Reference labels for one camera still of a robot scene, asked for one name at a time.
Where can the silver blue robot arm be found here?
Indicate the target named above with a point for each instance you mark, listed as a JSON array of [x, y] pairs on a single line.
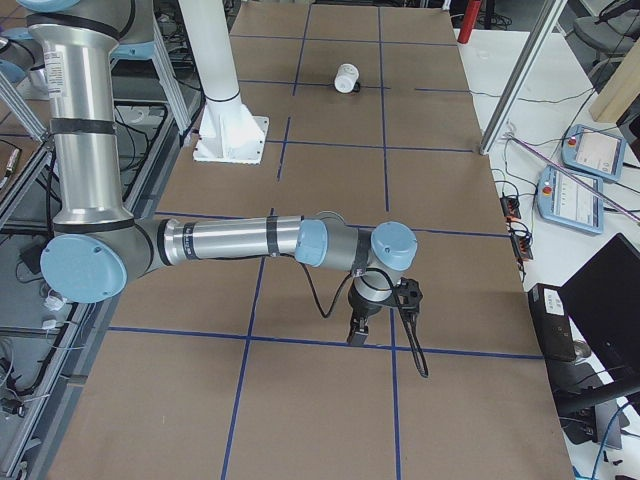
[[99, 247]]

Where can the black laptop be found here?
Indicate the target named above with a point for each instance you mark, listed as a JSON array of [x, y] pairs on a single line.
[[602, 299]]

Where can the grey office chair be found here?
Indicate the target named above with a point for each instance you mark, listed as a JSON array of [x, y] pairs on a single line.
[[613, 32]]

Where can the teach pendant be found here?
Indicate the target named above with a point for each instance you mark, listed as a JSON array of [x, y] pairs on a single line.
[[594, 152], [562, 200]]

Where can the upper teach pendant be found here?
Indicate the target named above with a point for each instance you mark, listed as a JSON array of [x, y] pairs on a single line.
[[594, 152]]

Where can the red cylinder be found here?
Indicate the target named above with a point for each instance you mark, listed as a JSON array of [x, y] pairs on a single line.
[[469, 20]]

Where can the wooden board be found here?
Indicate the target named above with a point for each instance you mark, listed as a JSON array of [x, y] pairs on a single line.
[[620, 90]]

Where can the white mug black handle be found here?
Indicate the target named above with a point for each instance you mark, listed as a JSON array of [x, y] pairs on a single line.
[[346, 80]]

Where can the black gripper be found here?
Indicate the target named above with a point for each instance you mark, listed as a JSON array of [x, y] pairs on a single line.
[[362, 310]]

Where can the orange black connector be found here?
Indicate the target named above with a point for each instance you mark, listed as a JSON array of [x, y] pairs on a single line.
[[510, 205], [521, 244]]

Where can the lower teach pendant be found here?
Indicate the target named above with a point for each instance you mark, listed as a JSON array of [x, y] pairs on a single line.
[[562, 200]]

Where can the aluminium frame post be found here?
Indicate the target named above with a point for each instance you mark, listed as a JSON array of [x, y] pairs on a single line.
[[543, 27]]

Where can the aluminium table frame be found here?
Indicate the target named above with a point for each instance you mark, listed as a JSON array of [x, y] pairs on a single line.
[[44, 353]]

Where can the lower orange black connector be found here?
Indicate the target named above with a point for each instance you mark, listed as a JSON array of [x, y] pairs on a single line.
[[521, 244]]

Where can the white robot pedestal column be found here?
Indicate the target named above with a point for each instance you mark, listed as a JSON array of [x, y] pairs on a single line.
[[228, 132]]

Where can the black box device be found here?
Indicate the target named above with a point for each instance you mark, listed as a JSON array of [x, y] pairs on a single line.
[[551, 323]]

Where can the upper orange black connector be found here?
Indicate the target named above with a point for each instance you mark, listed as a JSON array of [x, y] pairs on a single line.
[[510, 205]]

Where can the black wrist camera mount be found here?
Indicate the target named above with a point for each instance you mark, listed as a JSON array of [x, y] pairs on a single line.
[[408, 296]]

